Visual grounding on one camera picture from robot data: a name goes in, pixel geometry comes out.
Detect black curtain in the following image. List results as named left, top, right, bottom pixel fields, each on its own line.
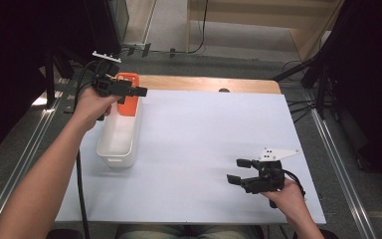
left=0, top=0, right=91, bottom=160
left=324, top=0, right=382, bottom=187

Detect wooden table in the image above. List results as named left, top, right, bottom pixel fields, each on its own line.
left=138, top=75, right=283, bottom=95

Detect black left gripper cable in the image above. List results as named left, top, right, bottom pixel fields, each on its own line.
left=74, top=59, right=100, bottom=239

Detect white storage box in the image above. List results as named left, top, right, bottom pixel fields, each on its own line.
left=95, top=84, right=143, bottom=168

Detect person's right hand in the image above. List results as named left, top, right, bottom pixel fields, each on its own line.
left=261, top=178, right=306, bottom=223

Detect black metal stand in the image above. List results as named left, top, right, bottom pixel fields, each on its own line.
left=272, top=49, right=337, bottom=120
left=43, top=44, right=104, bottom=111

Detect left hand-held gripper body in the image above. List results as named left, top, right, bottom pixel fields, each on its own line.
left=91, top=50, right=129, bottom=99

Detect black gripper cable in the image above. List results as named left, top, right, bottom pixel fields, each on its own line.
left=74, top=59, right=100, bottom=239
left=282, top=168, right=307, bottom=200

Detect metal floor rail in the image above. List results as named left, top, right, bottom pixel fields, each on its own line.
left=306, top=99, right=379, bottom=239
left=0, top=96, right=64, bottom=239

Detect white table mat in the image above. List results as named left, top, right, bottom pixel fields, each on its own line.
left=55, top=89, right=327, bottom=225

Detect light wooden frame furniture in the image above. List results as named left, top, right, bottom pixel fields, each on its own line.
left=186, top=0, right=346, bottom=62

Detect black hanging cable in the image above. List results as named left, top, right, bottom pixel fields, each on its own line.
left=188, top=0, right=210, bottom=55

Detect black floor cables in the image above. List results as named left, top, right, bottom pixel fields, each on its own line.
left=285, top=98, right=317, bottom=124

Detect orange phone case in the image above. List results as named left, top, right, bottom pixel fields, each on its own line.
left=114, top=72, right=141, bottom=118

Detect dark cabinet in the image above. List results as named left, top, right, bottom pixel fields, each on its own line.
left=83, top=0, right=130, bottom=65

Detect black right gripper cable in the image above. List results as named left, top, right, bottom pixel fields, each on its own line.
left=282, top=168, right=307, bottom=200

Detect person's left hand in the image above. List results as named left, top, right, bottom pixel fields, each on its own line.
left=72, top=86, right=122, bottom=132

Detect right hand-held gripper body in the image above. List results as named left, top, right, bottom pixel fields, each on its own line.
left=241, top=146, right=301, bottom=195

